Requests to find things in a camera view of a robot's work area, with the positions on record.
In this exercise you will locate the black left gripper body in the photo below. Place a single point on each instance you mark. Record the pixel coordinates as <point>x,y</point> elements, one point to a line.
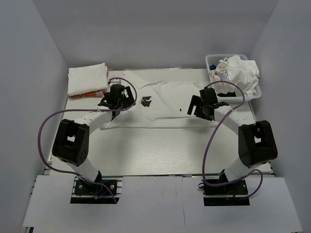
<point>127,100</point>

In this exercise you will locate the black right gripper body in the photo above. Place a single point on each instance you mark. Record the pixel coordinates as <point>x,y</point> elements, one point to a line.
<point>196,101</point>

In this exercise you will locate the green t-shirt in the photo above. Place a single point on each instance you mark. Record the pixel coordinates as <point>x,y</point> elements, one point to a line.
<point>227,95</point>

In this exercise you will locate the white printed t-shirt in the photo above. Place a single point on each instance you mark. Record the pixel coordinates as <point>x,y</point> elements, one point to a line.
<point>243,73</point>

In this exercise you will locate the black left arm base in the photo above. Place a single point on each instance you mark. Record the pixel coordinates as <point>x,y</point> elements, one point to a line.
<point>85,193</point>

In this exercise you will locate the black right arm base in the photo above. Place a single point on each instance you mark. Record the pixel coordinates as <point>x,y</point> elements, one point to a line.
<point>228,195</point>

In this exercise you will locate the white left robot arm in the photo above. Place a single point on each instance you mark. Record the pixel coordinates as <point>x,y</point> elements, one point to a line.
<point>71,144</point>

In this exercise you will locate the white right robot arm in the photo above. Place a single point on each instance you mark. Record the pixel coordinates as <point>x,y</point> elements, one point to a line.
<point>256,143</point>

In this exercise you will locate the folded patterned pink t-shirt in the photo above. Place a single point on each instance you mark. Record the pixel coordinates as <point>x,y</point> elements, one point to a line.
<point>91,94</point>

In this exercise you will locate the folded white t-shirt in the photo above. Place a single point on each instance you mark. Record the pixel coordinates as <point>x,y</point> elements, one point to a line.
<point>87,79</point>

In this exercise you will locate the white plastic laundry basket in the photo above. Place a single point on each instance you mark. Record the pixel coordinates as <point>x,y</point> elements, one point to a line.
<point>212,60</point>

